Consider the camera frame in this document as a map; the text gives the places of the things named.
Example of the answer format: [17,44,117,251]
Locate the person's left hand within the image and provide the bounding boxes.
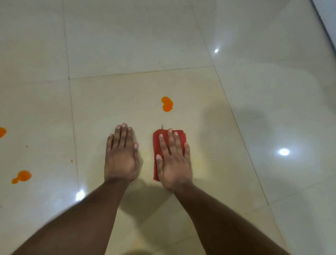
[104,123,140,184]

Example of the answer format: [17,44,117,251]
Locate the person's right hand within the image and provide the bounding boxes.
[155,128,194,193]

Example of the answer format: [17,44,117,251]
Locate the red cloth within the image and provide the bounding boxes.
[153,129,187,182]

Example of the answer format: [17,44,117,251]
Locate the orange liquid spill drops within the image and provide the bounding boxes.
[0,96,174,185]

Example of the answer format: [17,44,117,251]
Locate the person's left forearm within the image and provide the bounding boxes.
[12,178,131,255]

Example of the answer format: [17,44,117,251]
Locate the person's right forearm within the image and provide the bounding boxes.
[173,182,290,255]

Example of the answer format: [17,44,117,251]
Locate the cream tiled floor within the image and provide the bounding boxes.
[0,0,336,255]

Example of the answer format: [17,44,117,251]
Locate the white baseboard ledge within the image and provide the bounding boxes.
[311,0,336,54]

